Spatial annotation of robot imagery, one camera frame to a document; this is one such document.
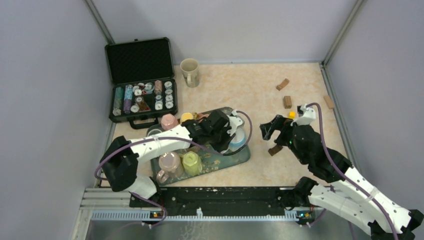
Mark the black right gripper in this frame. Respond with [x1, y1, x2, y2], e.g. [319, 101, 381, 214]
[259, 114, 307, 165]

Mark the white and blue mug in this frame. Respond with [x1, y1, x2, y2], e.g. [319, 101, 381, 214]
[228, 128, 247, 153]

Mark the cream patterned mug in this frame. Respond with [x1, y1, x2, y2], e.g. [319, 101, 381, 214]
[180, 58, 200, 88]

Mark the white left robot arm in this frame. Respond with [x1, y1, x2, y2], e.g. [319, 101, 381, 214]
[94, 110, 244, 207]

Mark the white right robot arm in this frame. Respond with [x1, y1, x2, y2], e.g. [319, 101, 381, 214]
[259, 115, 424, 240]

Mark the lime green faceted mug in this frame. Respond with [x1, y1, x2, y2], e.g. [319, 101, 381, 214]
[182, 151, 203, 176]

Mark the terracotta upside-down mug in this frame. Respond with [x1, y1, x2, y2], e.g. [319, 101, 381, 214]
[195, 113, 210, 122]

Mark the yellow upside-down mug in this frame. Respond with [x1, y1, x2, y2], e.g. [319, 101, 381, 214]
[179, 112, 194, 124]

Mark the light pink glass mug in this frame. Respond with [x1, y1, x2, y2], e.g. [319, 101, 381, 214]
[156, 151, 185, 184]

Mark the pink upside-down mug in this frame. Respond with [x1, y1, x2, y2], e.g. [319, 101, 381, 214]
[160, 113, 179, 131]

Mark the black upside-down mug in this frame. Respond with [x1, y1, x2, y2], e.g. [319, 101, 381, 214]
[146, 128, 163, 137]

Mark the teal floral serving tray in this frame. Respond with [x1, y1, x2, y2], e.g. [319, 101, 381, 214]
[148, 106, 251, 186]

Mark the small yellow cube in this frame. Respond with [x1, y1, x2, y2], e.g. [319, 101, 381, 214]
[288, 111, 296, 119]

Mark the dark brown wooden block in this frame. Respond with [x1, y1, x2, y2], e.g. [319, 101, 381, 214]
[268, 144, 284, 156]

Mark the brown rectangular wooden block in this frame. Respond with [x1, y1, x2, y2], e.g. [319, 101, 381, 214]
[282, 95, 293, 109]

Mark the curved brown wooden block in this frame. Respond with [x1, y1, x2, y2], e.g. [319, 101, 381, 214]
[275, 78, 290, 91]

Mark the light wooden block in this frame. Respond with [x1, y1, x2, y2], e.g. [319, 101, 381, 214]
[323, 95, 336, 110]

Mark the black poker chip case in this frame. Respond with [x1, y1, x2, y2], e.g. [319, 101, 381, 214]
[104, 37, 178, 130]

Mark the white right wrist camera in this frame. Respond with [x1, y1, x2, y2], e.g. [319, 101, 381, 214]
[290, 103, 317, 127]

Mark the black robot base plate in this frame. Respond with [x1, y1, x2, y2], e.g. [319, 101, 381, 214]
[129, 186, 316, 217]

